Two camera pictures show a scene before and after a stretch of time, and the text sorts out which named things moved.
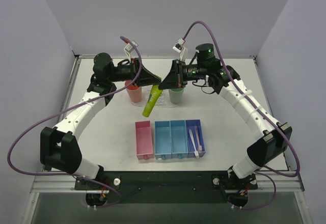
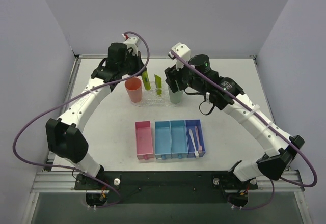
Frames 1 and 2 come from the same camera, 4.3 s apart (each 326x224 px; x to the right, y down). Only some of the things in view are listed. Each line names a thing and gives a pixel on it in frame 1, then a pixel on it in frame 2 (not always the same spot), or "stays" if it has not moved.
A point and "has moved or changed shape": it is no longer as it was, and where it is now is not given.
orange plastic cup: x=134 y=92 stays
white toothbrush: x=195 y=151 stays
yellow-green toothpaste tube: x=153 y=99 has moved or changed shape
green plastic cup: x=176 y=94 stays
